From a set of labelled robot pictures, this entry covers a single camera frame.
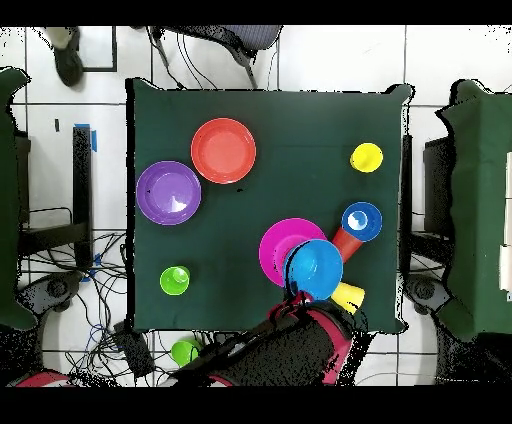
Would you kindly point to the light blue plastic bowl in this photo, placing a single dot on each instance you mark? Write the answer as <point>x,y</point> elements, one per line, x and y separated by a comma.
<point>316,268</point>

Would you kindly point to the golden yellow plastic cup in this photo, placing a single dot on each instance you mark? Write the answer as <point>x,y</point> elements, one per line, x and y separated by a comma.
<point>352,296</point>

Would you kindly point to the pink plastic bowl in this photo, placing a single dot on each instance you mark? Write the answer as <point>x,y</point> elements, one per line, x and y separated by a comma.
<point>274,244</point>

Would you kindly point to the red-orange plastic cup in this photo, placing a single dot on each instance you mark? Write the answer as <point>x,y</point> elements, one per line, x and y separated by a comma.
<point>346,244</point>

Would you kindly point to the lemon yellow plastic cup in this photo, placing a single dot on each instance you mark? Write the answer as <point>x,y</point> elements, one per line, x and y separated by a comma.
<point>366,157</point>

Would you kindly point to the large shallow orange bowl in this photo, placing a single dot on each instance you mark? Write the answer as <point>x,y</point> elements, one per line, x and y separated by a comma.
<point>223,150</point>

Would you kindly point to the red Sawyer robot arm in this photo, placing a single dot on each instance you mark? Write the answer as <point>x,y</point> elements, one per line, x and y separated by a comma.
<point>280,352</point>

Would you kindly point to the small dark blue bowl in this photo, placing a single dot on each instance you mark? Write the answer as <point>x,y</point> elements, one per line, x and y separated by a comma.
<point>370,230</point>

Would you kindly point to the green bowl on floor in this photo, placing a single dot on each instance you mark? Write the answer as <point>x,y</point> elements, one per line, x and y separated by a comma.
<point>184,354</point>

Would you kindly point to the green plastic cup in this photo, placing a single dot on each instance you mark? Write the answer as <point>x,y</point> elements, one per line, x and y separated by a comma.
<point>174,281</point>

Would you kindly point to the grey chair base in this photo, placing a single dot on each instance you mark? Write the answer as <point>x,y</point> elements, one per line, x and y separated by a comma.
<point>424,290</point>

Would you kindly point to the black power strip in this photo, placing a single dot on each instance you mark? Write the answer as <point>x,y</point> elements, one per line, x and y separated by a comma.
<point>134,352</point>

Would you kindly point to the purple plastic bowl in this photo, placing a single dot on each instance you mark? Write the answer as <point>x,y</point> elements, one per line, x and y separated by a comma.
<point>168,192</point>

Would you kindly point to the dark green tablecloth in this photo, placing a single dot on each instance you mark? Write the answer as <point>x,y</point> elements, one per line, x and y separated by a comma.
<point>280,120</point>

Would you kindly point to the green cloth side table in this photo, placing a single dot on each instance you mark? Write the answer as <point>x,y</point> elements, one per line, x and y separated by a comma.
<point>8,200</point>
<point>480,160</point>

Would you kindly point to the black chair base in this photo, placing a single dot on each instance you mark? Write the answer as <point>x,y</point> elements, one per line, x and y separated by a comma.
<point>52,290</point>

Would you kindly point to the blue tape strip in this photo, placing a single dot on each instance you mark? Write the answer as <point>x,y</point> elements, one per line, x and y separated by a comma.
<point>94,142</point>

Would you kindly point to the grey office chair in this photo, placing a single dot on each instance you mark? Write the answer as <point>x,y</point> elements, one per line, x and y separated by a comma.
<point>252,36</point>

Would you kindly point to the person's foot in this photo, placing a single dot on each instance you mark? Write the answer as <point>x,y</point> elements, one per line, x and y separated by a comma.
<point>68,64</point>

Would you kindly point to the black stand frame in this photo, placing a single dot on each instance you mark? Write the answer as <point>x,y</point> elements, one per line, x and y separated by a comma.
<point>438,180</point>
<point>82,180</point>

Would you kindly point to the black square frame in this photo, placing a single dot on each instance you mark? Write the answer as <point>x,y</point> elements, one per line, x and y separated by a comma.
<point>114,48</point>

